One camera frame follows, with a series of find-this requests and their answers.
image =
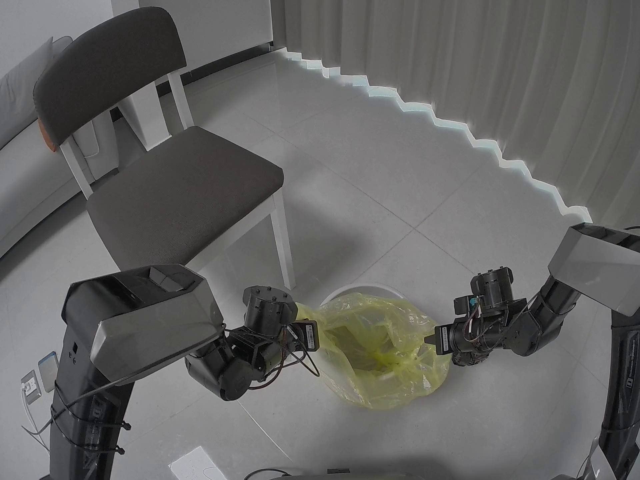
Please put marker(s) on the small grey pillow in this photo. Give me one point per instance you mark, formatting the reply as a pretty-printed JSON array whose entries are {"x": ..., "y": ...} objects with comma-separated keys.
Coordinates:
[{"x": 62, "y": 45}]

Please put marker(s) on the orange cushion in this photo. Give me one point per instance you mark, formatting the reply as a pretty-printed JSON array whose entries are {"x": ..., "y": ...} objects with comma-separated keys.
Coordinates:
[{"x": 46, "y": 138}]

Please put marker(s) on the beige curtain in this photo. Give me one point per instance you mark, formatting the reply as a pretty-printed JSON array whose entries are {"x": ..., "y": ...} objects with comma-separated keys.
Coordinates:
[{"x": 500, "y": 43}]

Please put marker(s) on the grey padded white chair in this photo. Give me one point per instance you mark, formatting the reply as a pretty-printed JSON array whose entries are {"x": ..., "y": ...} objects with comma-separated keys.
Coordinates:
[{"x": 185, "y": 188}]

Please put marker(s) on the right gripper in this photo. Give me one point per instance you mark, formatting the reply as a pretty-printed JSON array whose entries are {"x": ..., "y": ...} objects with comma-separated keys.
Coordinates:
[{"x": 457, "y": 339}]

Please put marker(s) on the yellow plastic bag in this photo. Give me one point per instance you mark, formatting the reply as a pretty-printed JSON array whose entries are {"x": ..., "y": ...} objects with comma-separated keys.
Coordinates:
[{"x": 365, "y": 393}]

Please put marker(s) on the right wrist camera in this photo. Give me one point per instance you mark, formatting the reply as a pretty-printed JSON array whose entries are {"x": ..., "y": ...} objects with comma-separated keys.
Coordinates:
[{"x": 463, "y": 305}]

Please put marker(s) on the large grey pillow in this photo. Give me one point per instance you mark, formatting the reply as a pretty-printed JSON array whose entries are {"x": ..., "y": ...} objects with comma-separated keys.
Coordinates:
[{"x": 20, "y": 98}]

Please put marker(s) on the light grey sofa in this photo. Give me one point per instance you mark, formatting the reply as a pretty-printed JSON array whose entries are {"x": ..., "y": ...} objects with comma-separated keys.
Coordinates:
[{"x": 20, "y": 188}]

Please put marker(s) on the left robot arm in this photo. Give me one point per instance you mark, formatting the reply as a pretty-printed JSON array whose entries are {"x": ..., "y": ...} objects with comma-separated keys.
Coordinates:
[{"x": 150, "y": 318}]

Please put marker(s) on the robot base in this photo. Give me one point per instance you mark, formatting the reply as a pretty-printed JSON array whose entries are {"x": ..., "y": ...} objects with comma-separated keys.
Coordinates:
[{"x": 345, "y": 473}]

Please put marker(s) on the white trash bin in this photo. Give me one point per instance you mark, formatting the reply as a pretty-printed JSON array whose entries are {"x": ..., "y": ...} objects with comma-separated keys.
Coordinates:
[{"x": 350, "y": 290}]

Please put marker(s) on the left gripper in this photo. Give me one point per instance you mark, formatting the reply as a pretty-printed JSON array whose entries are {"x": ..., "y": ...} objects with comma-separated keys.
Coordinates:
[{"x": 306, "y": 337}]

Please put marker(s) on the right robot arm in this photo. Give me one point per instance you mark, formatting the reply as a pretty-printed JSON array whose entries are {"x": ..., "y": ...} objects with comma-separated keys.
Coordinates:
[{"x": 590, "y": 263}]

